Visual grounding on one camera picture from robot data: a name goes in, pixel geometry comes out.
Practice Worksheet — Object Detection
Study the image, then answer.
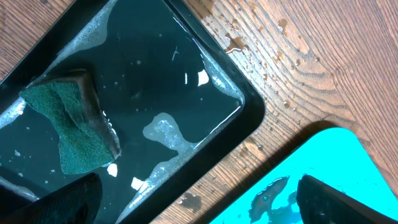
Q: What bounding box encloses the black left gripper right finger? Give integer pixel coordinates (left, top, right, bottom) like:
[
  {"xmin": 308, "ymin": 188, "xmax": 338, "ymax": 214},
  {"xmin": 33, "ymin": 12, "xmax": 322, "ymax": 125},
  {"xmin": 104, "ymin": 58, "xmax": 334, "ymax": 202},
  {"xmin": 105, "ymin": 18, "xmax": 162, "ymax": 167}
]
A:
[{"xmin": 296, "ymin": 175, "xmax": 397, "ymax": 224}]

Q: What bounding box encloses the blue serving tray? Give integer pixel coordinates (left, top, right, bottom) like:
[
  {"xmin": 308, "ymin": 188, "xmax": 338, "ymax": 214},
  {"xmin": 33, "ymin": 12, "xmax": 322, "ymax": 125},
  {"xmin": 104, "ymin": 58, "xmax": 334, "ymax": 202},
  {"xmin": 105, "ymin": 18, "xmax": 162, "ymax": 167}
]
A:
[{"xmin": 212, "ymin": 128, "xmax": 397, "ymax": 223}]

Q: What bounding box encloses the black water tray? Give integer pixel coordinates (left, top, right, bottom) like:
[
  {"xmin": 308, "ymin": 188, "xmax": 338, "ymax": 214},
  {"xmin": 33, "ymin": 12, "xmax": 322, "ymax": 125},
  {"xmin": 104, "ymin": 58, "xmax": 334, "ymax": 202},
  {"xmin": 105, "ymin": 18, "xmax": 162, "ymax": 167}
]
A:
[{"xmin": 1, "ymin": 1, "xmax": 265, "ymax": 223}]

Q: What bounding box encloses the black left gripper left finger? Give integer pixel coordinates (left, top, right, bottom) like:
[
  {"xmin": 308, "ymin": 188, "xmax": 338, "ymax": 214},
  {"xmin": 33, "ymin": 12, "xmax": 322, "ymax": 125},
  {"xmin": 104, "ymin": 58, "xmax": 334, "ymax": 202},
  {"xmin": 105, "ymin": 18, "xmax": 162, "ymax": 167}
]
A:
[{"xmin": 1, "ymin": 173, "xmax": 103, "ymax": 224}]

